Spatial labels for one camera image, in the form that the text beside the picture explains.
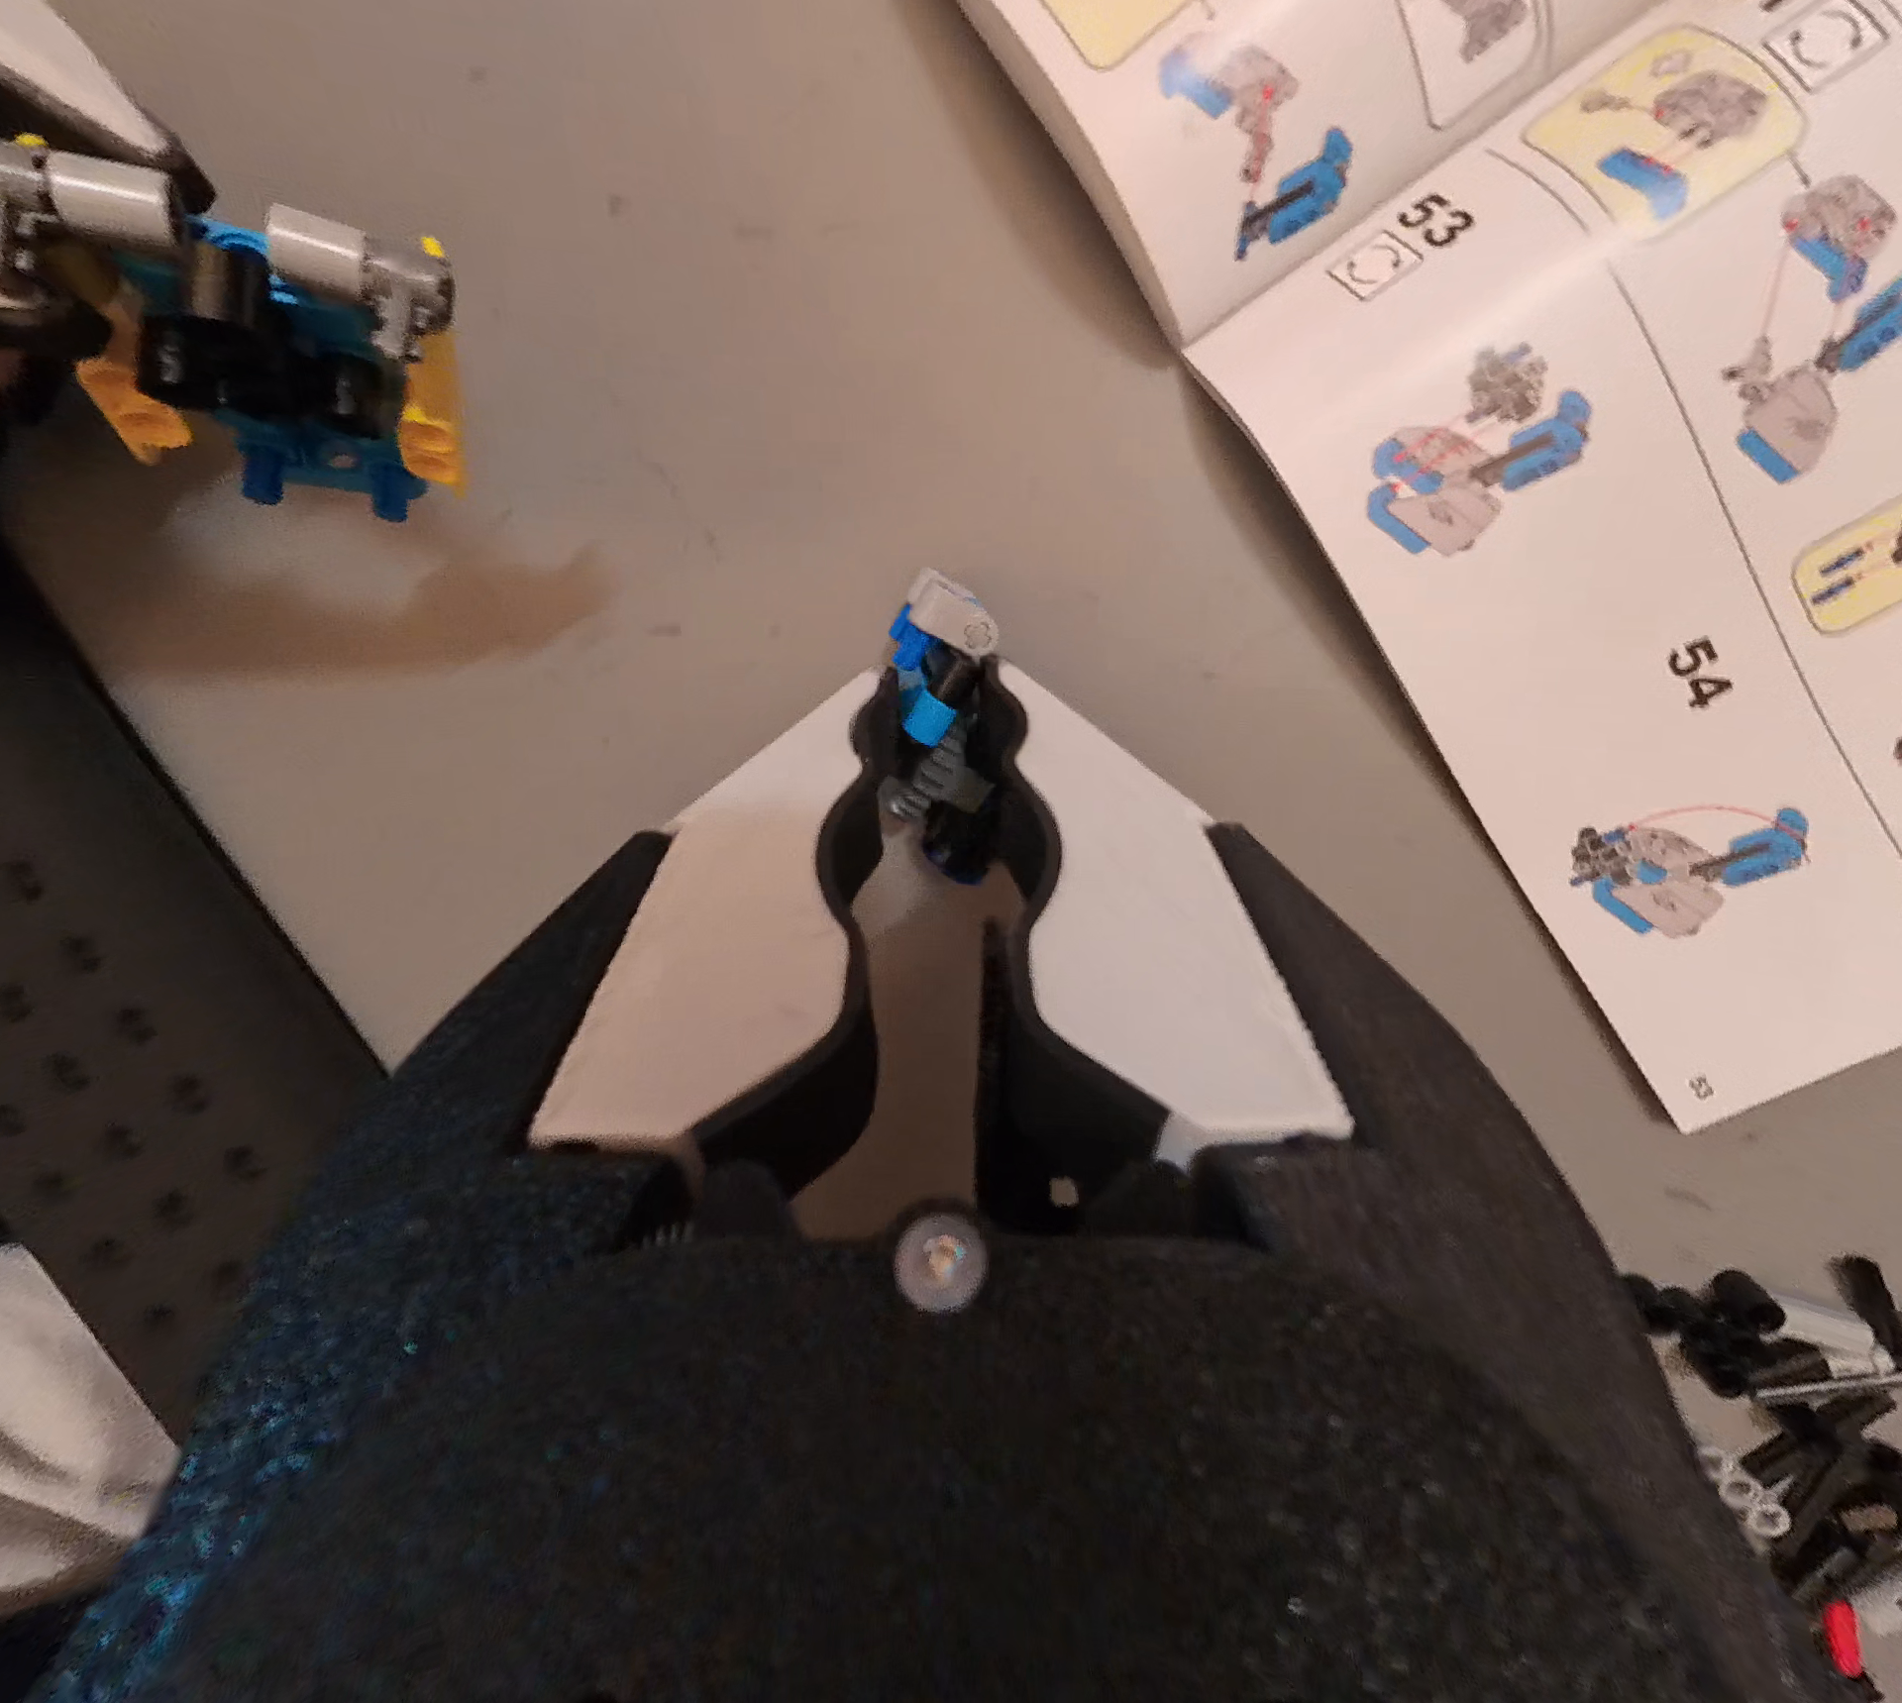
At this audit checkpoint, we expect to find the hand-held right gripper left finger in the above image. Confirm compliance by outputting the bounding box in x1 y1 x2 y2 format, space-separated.
527 670 894 1207

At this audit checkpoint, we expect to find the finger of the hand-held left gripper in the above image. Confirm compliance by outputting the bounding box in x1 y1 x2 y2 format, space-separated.
0 0 218 213

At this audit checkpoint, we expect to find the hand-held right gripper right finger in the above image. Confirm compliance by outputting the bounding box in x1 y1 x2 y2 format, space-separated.
973 660 1358 1207

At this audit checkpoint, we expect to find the blue grey brick assembly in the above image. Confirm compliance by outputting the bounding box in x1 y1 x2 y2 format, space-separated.
880 567 1001 880

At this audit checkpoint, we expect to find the blue yellow brick chassis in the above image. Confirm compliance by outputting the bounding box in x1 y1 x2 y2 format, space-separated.
0 135 470 524

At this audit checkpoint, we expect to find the black perforated panel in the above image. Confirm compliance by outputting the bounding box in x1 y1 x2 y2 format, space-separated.
0 545 397 1438

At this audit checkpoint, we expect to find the open instruction booklet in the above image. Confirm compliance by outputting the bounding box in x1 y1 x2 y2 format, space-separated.
825 0 1902 1136

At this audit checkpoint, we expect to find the pile of small brick parts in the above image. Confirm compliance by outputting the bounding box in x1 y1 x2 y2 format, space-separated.
1619 1250 1902 1690

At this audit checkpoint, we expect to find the white cloth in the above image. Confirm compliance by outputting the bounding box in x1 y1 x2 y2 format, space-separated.
0 1240 189 1623

